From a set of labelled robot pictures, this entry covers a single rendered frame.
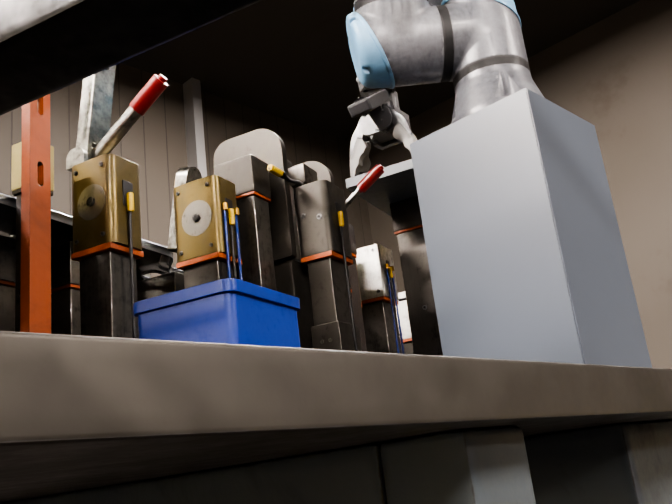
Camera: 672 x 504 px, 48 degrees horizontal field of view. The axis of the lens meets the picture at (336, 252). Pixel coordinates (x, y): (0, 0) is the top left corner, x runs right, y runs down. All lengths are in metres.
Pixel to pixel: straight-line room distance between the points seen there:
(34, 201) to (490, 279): 0.57
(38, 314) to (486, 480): 0.53
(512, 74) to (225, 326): 0.70
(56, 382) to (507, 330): 0.76
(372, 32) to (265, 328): 0.65
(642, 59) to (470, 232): 3.42
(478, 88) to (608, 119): 3.26
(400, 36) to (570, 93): 3.41
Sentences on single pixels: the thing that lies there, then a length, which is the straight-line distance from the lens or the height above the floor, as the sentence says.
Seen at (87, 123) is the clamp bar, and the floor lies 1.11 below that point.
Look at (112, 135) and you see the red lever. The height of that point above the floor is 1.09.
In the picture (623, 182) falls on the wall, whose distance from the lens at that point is 4.24.
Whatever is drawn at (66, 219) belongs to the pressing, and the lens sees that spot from 1.02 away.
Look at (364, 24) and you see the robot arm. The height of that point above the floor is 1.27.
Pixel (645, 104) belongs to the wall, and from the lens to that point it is 4.31.
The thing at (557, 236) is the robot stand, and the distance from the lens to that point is 0.97.
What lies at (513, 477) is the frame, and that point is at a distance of 0.57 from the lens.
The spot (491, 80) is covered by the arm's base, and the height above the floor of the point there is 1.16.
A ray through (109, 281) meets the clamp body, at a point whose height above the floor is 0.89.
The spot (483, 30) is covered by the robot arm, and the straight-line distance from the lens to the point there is 1.18.
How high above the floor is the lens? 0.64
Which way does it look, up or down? 17 degrees up
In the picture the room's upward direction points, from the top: 7 degrees counter-clockwise
